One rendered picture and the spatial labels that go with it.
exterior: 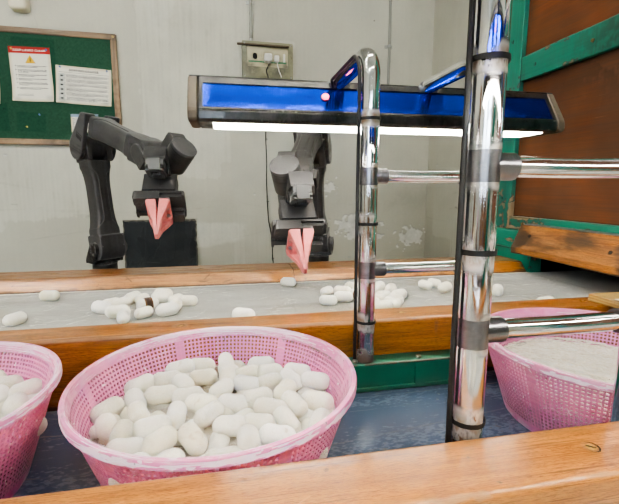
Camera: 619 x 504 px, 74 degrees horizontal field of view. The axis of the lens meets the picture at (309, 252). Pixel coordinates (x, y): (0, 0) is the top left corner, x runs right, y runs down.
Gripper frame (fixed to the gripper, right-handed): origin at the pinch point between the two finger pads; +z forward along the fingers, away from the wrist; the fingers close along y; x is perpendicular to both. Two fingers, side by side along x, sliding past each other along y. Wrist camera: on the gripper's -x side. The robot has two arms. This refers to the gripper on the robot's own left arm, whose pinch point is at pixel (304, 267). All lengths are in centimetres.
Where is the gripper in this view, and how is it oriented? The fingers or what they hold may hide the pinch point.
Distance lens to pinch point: 73.7
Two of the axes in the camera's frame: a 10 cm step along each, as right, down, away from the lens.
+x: -1.2, 6.5, 7.5
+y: 9.8, -0.4, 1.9
